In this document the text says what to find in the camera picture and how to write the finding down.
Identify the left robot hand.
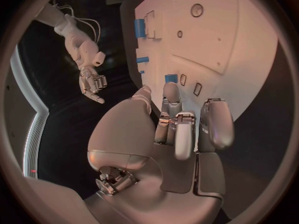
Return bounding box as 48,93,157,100
83,82,235,224

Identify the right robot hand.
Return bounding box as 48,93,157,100
78,65,109,105

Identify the white task board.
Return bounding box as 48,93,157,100
133,0,279,124

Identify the blue block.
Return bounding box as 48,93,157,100
133,18,147,39
164,74,179,84

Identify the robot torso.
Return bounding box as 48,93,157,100
3,45,51,179

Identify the white cable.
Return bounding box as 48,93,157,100
73,17,102,44
51,0,75,17

